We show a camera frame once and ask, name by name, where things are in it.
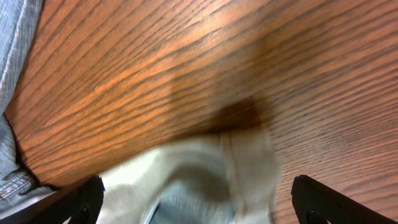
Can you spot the light blue denim shorts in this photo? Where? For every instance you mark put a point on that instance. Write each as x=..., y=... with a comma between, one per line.
x=229, y=177

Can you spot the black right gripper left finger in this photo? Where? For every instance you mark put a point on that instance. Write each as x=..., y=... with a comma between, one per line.
x=80, y=205

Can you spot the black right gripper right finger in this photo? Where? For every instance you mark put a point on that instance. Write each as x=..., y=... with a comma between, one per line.
x=314, y=202

